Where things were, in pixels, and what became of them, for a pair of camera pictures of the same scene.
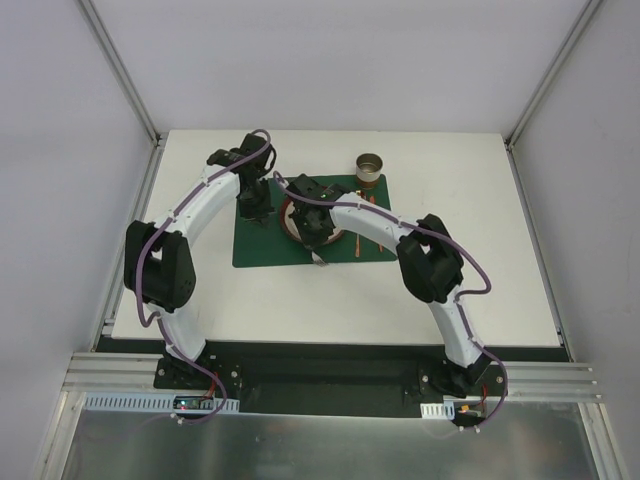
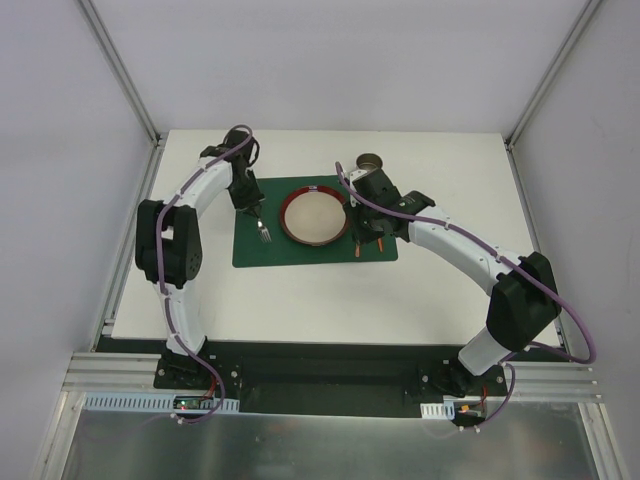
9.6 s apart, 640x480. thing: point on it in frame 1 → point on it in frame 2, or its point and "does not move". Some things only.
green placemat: (267, 245) does not move
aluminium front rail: (526, 381) does not move
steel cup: (368, 168) does not move
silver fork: (317, 259) → (263, 232)
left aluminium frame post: (122, 72) does not move
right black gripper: (314, 226) → (367, 230)
